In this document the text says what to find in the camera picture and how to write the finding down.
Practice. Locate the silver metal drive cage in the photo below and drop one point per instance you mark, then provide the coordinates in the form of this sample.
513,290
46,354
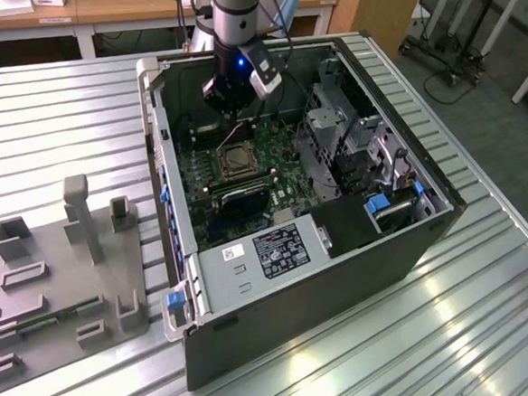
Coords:
319,120

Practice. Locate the blue card retention latch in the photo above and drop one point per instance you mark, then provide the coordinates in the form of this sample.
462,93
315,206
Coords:
163,193

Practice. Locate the wooden cabinet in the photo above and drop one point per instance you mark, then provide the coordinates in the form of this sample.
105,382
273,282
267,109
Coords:
385,16

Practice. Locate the black open PC case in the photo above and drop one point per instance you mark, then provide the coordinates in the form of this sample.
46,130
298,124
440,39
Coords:
305,323

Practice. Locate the black rolling stand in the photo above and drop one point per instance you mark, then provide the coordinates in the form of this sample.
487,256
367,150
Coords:
464,62

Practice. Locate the blue plastic drive latch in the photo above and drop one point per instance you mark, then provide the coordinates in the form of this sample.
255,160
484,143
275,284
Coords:
377,203

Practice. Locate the CPU square plate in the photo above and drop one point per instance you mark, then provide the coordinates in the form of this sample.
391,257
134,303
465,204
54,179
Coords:
237,157

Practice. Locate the silver power supply unit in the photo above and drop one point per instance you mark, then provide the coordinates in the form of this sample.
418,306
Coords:
230,291

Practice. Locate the grey parts rack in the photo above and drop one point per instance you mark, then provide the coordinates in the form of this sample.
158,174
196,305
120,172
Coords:
59,274

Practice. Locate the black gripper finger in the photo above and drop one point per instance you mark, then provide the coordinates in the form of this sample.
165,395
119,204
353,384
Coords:
239,114
210,92

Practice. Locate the wooden desk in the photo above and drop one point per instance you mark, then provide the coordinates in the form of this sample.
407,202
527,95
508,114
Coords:
123,4

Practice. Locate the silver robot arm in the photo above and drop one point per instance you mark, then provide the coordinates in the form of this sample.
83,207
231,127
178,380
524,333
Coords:
233,14

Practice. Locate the green RAM stick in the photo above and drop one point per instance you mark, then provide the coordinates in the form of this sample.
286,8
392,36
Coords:
49,321

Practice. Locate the black RAM slot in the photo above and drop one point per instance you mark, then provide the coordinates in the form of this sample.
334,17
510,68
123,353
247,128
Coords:
242,179
243,133
227,130
242,185

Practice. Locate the small blue plastic clip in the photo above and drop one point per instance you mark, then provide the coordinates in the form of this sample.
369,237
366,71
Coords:
418,189

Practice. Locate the green motherboard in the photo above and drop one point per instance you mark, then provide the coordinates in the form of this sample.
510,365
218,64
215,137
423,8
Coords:
292,186

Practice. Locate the black graphics card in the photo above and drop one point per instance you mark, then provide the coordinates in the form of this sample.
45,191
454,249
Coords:
243,201

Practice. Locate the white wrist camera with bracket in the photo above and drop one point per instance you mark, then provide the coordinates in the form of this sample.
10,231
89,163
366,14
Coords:
265,80

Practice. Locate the small silver chipset heatsink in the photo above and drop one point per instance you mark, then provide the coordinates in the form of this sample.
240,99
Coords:
284,217

